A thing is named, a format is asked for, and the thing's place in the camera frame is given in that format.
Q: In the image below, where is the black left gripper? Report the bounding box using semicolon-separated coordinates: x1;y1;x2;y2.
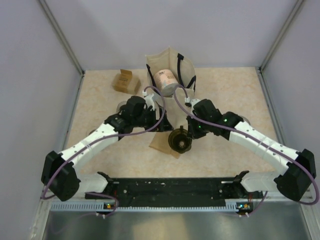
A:
132;107;173;133

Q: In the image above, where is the olive green coffee dripper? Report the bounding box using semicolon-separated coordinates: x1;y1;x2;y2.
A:
168;125;192;154

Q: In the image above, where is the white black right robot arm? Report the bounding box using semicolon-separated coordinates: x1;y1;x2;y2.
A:
184;97;317;202

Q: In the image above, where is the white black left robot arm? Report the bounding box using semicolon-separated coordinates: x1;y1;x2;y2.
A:
41;94;172;202

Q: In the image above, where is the pink wrapped paper roll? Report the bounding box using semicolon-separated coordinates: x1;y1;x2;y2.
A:
154;69;179;97

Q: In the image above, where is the cream floral canvas tote bag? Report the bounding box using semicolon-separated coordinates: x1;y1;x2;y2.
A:
145;47;196;129

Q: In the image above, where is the grey glass server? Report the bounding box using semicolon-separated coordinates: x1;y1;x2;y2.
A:
116;100;127;113

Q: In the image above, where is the brown cardboard box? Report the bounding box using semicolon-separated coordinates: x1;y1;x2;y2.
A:
111;69;141;95

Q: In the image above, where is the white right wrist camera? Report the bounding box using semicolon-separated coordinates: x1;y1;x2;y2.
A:
184;97;200;108

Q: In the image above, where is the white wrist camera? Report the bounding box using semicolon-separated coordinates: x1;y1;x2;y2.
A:
142;90;160;112
184;97;200;108

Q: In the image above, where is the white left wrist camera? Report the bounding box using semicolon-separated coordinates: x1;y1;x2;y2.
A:
142;90;160;112

